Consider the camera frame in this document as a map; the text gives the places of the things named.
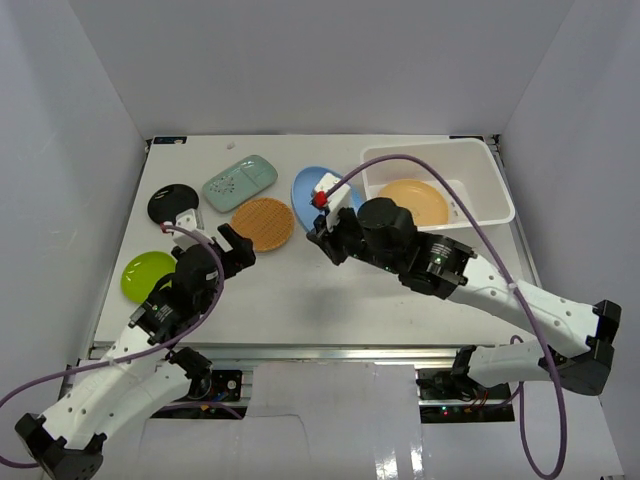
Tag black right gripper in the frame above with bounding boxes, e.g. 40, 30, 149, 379
307, 203, 401, 275

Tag woven wicker round plate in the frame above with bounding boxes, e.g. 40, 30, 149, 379
231, 197, 295, 253

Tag blue round plate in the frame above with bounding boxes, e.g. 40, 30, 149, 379
291, 166, 363, 232

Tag tan round plate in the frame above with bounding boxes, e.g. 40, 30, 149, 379
378, 179, 449, 227

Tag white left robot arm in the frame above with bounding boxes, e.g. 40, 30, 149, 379
15, 224, 256, 479

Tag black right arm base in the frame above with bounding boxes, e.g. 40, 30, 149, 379
416, 368, 515, 425

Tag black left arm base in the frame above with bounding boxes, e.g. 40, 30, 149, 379
158, 370, 246, 420

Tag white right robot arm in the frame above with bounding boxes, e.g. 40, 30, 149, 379
306, 199, 621, 399

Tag white plastic bin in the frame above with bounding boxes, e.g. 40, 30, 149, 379
361, 138, 515, 231

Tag pale green rectangular dish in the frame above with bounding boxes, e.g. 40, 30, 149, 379
202, 155, 278, 213

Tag black round plate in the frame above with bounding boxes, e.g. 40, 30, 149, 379
147, 184, 200, 224

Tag lime green round plate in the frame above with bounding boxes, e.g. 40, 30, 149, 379
120, 251, 176, 304

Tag blue label sticker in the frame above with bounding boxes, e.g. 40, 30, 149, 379
152, 136, 187, 145

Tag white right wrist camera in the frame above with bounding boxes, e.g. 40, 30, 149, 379
311, 172, 362, 231

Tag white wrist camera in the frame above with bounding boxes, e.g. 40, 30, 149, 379
311, 172, 362, 231
160, 208, 211, 260

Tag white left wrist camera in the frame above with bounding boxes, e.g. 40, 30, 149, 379
160, 208, 211, 260

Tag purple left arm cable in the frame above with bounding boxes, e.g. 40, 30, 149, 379
0, 225, 246, 469

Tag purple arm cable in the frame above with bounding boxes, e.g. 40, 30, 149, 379
327, 154, 569, 479
0, 225, 246, 469

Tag aluminium table frame rail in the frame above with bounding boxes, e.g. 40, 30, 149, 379
87, 344, 501, 364

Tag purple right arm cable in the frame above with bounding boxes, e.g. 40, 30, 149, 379
327, 154, 569, 479

